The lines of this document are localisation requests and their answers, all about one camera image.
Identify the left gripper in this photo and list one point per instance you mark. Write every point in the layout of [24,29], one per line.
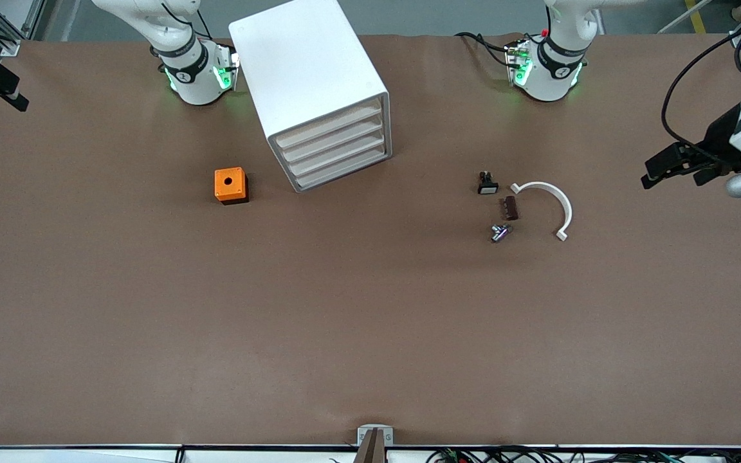
[720,137]

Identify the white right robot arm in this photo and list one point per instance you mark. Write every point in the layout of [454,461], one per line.
[193,71]

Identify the brown terminal block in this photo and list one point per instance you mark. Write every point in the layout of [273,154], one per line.
[511,208]

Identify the orange box with hole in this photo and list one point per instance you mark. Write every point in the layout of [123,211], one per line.
[229,184]

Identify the white curved bracket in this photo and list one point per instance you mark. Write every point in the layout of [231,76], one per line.
[567,212]

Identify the black white rectangular switch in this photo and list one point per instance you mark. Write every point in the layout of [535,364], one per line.
[487,184]

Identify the white table edge rail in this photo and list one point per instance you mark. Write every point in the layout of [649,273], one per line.
[87,455]

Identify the grey metal table bracket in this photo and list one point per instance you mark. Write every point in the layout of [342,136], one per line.
[363,437]

